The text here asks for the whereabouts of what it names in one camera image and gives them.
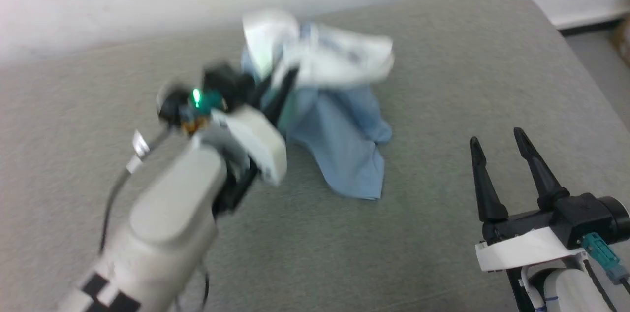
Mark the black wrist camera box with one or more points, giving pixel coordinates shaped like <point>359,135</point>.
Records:
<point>590,216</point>
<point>226,80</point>

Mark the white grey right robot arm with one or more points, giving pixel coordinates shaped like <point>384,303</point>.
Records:
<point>566,287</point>

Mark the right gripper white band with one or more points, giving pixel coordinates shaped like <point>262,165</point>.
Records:
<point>521,248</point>

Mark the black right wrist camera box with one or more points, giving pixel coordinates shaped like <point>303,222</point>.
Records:
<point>590,216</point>

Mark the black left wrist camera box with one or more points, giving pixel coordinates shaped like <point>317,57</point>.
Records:
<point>226,80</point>

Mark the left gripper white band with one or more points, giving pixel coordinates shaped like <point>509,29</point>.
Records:
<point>258,147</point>

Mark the light blue white shirt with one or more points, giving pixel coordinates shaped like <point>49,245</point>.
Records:
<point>339,125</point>

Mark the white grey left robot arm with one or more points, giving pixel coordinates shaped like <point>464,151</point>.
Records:
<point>167,213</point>

